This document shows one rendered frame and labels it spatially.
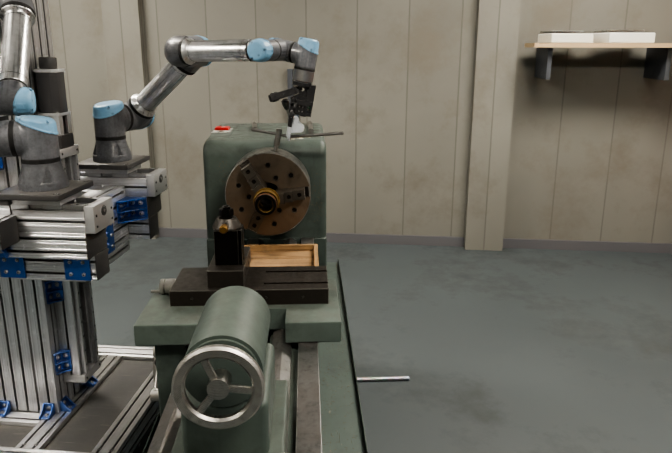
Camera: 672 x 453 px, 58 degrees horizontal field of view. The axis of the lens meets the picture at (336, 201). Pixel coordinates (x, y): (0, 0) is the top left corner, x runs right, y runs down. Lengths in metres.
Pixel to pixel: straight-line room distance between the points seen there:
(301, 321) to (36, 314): 1.24
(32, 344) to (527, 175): 3.78
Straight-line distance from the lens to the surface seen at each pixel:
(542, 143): 5.05
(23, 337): 2.61
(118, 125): 2.55
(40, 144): 2.11
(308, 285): 1.68
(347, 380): 2.08
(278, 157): 2.20
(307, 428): 1.30
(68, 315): 2.54
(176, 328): 1.62
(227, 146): 2.38
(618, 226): 5.38
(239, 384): 1.07
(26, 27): 2.04
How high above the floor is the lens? 1.61
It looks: 14 degrees down
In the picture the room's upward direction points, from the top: straight up
